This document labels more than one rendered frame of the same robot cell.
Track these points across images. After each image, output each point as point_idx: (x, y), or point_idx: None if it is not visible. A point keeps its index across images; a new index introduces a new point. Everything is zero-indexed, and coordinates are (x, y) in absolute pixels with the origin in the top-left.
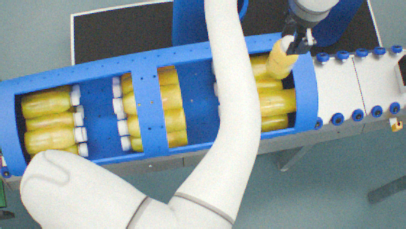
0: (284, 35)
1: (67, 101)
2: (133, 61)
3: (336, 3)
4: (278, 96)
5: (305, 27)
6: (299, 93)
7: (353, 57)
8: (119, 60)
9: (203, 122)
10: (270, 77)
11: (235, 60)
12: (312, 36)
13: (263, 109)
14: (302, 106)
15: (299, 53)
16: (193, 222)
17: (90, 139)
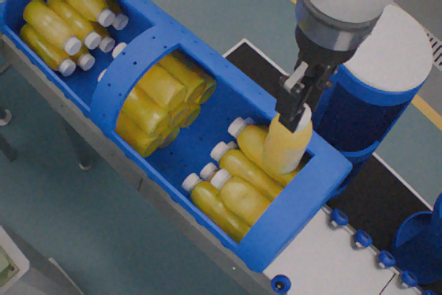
0: None
1: (95, 11)
2: (170, 24)
3: (348, 4)
4: (260, 201)
5: (301, 54)
6: (273, 209)
7: (396, 275)
8: (163, 14)
9: (185, 165)
10: (277, 180)
11: None
12: (304, 85)
13: (231, 196)
14: (262, 227)
15: (278, 107)
16: None
17: (90, 76)
